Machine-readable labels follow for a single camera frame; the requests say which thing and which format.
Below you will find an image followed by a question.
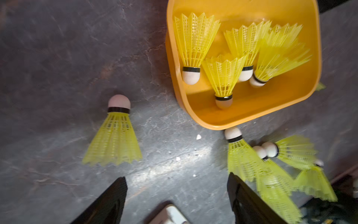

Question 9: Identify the yellow plastic storage box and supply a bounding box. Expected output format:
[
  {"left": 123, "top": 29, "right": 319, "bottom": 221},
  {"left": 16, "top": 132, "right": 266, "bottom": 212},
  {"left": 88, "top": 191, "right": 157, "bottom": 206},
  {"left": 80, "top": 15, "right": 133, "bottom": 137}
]
[{"left": 166, "top": 1, "right": 322, "bottom": 130}]

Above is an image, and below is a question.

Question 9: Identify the yellow shuttlecock top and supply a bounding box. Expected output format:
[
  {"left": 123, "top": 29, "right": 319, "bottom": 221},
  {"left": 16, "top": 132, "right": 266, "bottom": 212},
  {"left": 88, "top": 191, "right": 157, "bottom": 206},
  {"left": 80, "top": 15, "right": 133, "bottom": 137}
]
[{"left": 173, "top": 13, "right": 221, "bottom": 85}]

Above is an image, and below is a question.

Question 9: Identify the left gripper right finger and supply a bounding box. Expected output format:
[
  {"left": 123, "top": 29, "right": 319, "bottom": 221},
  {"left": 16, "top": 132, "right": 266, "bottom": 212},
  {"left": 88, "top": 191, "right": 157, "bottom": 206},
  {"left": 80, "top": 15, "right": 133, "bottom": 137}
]
[{"left": 227, "top": 173, "right": 286, "bottom": 224}]

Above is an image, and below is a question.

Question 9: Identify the yellow shuttlecock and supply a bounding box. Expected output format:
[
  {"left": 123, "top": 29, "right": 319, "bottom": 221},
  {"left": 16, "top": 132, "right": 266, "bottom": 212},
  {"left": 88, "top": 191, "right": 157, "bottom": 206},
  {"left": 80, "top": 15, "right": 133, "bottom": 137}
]
[
  {"left": 82, "top": 94, "right": 143, "bottom": 166},
  {"left": 224, "top": 21, "right": 272, "bottom": 82},
  {"left": 253, "top": 146, "right": 303, "bottom": 224},
  {"left": 315, "top": 82, "right": 326, "bottom": 91},
  {"left": 224, "top": 127, "right": 268, "bottom": 182},
  {"left": 173, "top": 13, "right": 221, "bottom": 85},
  {"left": 249, "top": 23, "right": 311, "bottom": 88},
  {"left": 202, "top": 54, "right": 248, "bottom": 109},
  {"left": 293, "top": 159, "right": 338, "bottom": 202},
  {"left": 262, "top": 135, "right": 317, "bottom": 170}
]

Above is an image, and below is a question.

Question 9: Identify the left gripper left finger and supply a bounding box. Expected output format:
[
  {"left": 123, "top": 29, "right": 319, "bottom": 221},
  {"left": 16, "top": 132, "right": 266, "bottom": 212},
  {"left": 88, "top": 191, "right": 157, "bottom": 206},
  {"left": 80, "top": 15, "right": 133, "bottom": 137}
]
[{"left": 72, "top": 177, "right": 128, "bottom": 224}]

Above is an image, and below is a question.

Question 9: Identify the white phone stand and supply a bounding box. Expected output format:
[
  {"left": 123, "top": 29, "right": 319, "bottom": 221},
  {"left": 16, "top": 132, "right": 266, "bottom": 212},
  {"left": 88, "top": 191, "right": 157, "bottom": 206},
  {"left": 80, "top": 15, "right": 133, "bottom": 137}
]
[{"left": 149, "top": 204, "right": 190, "bottom": 224}]

